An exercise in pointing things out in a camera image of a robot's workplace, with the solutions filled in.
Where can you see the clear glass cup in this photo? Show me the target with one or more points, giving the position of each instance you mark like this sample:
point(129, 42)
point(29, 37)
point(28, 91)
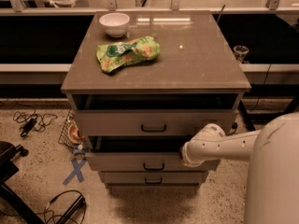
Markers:
point(240, 52)

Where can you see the white bowl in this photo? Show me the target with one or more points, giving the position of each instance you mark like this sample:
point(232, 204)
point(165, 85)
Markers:
point(115, 24)

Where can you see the green chip bag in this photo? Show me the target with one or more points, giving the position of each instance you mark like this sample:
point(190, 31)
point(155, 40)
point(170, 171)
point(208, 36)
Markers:
point(114, 56)

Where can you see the wire basket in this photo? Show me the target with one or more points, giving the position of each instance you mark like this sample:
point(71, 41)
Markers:
point(71, 138)

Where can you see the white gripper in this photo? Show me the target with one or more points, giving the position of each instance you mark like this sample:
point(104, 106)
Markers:
point(187, 154)

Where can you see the grey bottom drawer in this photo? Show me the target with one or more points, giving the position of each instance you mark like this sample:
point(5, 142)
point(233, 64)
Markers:
point(152, 178)

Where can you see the grey drawer cabinet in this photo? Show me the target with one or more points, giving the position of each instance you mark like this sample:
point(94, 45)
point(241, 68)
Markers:
point(194, 59)

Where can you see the black power adapter with cable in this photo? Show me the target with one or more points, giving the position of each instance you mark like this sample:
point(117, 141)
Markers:
point(33, 121)

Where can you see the grey top drawer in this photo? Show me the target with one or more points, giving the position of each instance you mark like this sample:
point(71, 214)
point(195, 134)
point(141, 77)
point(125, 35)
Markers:
point(154, 114)

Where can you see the black stand with cable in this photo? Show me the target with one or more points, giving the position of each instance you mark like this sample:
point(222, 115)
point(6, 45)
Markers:
point(73, 213)

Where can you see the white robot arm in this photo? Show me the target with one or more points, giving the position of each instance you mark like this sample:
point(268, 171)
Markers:
point(272, 195)

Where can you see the grey drawer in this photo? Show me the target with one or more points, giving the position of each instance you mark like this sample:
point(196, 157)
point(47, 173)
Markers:
point(142, 154)
point(154, 114)
point(152, 178)

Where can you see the black table leg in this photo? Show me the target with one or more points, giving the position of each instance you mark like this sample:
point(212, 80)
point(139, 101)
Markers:
point(245, 116)

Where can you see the blue tape cross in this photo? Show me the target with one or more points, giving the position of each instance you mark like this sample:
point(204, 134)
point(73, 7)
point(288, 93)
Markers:
point(76, 173)

